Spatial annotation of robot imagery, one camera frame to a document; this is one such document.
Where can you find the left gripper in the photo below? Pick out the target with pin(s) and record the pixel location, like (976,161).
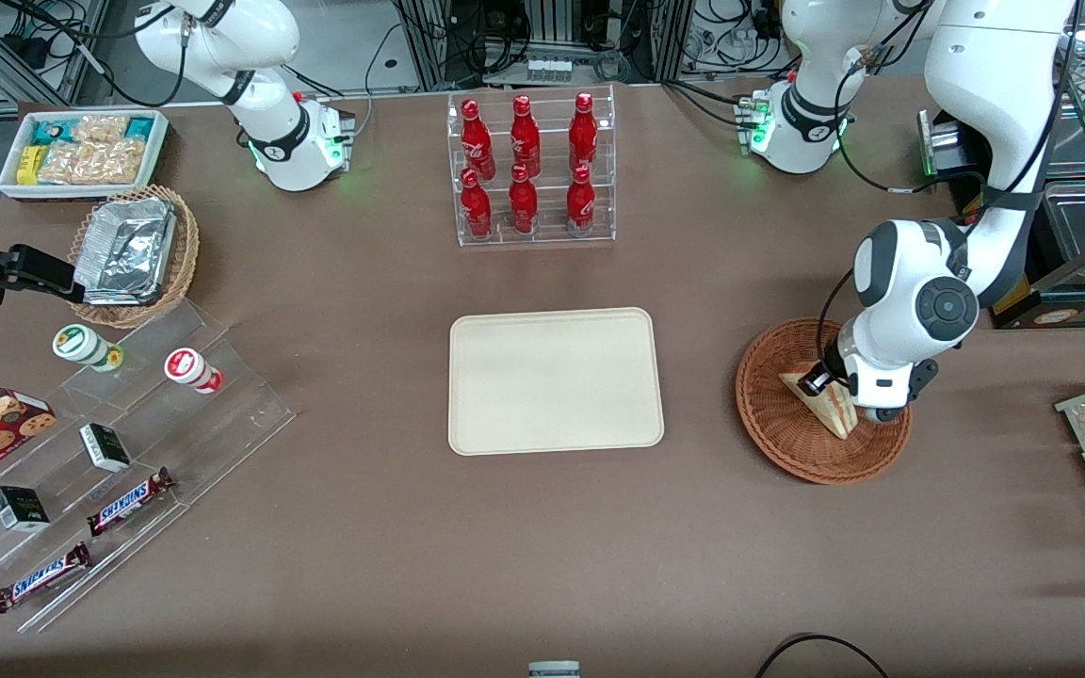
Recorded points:
(830,369)

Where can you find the triangular sandwich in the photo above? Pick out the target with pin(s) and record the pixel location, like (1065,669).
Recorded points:
(830,410)

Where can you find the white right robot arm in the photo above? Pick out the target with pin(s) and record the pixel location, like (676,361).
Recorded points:
(288,141)

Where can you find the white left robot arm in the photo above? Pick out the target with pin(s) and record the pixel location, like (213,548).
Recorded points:
(995,94)

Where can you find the dark brown wicker basket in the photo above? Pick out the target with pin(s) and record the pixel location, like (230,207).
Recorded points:
(778,424)

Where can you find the light wicker basket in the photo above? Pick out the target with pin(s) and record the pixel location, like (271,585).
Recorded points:
(183,245)

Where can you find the cream plastic tray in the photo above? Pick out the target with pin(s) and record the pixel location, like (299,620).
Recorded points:
(557,381)

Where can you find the white rectangular snack bin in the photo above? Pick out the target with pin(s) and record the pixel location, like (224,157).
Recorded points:
(10,188)

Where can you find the green lid yogurt cup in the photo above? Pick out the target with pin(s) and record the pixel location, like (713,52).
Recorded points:
(76,343)

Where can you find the yellow snack packet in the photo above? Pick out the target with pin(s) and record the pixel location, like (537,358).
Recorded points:
(29,165)

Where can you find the silver foil packets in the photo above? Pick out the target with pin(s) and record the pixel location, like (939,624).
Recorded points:
(128,250)

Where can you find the clear cracker bag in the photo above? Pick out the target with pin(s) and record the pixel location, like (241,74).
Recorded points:
(117,162)
(100,128)
(64,163)

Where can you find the teal snack packet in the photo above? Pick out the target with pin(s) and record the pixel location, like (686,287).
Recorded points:
(138,128)
(53,132)

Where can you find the red lid yogurt cup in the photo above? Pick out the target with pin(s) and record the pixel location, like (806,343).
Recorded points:
(186,365)

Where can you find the small black carton box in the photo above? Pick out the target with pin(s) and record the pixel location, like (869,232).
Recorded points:
(105,447)
(20,508)

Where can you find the clear acrylic stepped shelf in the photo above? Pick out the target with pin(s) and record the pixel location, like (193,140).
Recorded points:
(175,433)

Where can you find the Snickers chocolate bar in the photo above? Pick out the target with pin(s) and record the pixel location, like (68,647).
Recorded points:
(41,577)
(131,502)

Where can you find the silver metal box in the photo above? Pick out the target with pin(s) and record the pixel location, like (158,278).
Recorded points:
(947,141)

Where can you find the red cola bottle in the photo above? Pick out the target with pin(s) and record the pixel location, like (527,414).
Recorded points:
(581,202)
(477,207)
(524,202)
(525,137)
(583,132)
(476,137)

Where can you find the clear acrylic bottle rack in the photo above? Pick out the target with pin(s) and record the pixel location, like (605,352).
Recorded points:
(547,235)

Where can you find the grey white device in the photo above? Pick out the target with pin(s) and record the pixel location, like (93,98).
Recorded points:
(554,669)

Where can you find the aluminium frame equipment rack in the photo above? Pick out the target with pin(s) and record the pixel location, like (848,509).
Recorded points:
(552,19)

